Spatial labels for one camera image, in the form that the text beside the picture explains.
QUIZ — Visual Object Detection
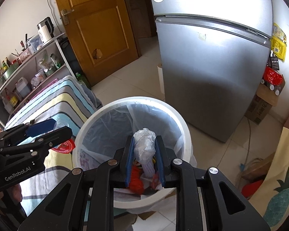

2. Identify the white shelf rack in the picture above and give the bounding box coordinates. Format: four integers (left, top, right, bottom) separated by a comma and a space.
0, 32, 92, 130

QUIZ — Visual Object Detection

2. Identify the clear plastic bag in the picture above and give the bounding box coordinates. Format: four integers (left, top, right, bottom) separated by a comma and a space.
133, 128, 157, 177

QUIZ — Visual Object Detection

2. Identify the red round lid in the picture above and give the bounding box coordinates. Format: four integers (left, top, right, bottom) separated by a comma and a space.
52, 141, 77, 154

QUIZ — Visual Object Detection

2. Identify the orange wrapper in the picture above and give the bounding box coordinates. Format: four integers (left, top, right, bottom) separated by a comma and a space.
129, 165, 145, 194

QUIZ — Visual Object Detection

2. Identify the clear storage box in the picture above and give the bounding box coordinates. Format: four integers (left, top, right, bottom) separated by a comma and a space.
28, 34, 42, 51

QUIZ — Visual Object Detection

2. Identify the metal door handle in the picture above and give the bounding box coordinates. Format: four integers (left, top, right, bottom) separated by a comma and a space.
60, 9, 75, 25

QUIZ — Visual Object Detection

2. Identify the brown paper bag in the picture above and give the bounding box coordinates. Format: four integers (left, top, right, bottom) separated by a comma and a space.
239, 157, 275, 186

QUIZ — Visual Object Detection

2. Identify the green and white bottle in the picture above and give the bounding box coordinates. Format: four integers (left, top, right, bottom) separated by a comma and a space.
50, 54, 61, 69

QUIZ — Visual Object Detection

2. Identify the red cloth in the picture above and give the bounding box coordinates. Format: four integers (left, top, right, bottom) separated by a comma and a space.
241, 179, 264, 199

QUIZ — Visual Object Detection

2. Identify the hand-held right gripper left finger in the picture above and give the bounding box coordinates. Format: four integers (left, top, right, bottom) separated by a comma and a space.
18, 135, 135, 231

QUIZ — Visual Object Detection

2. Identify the silver refrigerator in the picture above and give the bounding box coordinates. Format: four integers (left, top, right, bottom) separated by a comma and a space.
146, 0, 274, 143

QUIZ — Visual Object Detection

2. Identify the green plastic bottle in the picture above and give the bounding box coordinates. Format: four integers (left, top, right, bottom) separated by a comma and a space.
75, 72, 91, 90

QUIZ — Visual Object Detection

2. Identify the yellow printed packet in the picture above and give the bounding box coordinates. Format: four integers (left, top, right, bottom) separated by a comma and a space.
271, 23, 287, 62

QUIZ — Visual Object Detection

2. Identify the clear plastic bin liner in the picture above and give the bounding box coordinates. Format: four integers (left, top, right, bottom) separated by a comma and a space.
79, 102, 198, 214

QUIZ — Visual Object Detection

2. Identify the dark inner door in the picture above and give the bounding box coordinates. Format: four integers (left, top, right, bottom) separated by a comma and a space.
126, 0, 157, 38

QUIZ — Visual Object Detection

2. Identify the black packet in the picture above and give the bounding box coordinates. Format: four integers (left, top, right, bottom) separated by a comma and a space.
267, 50, 280, 70

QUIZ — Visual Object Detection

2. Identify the white trash bin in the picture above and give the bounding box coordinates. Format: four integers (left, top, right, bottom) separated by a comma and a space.
72, 97, 192, 210

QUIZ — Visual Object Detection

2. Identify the red plastic bag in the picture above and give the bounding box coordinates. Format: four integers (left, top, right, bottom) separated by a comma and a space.
264, 67, 283, 85

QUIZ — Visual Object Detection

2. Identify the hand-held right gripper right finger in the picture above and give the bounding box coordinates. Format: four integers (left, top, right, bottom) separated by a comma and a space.
155, 135, 271, 231

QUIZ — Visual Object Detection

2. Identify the clear bag of food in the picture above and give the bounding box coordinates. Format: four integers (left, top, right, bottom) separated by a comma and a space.
37, 50, 51, 70

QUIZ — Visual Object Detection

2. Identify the pineapple print cloth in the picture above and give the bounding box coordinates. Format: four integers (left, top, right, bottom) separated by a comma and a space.
249, 126, 289, 231

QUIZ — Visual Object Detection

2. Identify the white paper roll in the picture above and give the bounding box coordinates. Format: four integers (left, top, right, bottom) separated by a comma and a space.
157, 63, 165, 95

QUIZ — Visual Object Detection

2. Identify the green basin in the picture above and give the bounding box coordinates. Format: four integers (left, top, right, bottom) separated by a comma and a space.
2, 64, 20, 79

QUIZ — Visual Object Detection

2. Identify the white tissue paper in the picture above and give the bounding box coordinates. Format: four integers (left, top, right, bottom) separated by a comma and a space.
141, 173, 164, 191

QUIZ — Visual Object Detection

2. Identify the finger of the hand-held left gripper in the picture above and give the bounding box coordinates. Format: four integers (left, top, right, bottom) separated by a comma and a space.
0, 126, 73, 159
0, 118, 56, 147

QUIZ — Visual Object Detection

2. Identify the cardboard box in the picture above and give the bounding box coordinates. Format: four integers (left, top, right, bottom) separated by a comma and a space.
246, 87, 283, 125

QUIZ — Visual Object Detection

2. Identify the person's left hand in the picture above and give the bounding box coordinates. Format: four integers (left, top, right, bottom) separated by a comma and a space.
7, 184, 23, 204

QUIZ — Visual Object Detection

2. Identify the green cable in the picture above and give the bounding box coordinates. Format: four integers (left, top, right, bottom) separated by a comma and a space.
241, 118, 253, 169

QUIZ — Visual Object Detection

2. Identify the pink utensil holder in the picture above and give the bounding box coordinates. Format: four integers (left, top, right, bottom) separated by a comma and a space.
17, 49, 32, 64

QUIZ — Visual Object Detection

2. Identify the pack of dark bottles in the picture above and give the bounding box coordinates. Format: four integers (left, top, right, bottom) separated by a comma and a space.
260, 77, 282, 96

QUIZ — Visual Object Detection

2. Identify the striped blanket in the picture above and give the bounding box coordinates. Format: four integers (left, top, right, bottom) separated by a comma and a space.
3, 76, 116, 217

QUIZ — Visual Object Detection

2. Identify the wooden door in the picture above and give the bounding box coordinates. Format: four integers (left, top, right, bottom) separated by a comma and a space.
52, 0, 139, 87

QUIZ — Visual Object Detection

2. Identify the white electric kettle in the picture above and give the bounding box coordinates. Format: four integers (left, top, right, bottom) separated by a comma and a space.
37, 17, 55, 42

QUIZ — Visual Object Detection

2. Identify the plastic jug with dark liquid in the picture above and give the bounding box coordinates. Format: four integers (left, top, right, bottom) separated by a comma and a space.
16, 77, 31, 97

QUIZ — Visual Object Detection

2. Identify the yellow label sauce bottle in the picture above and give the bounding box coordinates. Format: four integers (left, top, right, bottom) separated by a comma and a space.
11, 89, 19, 107

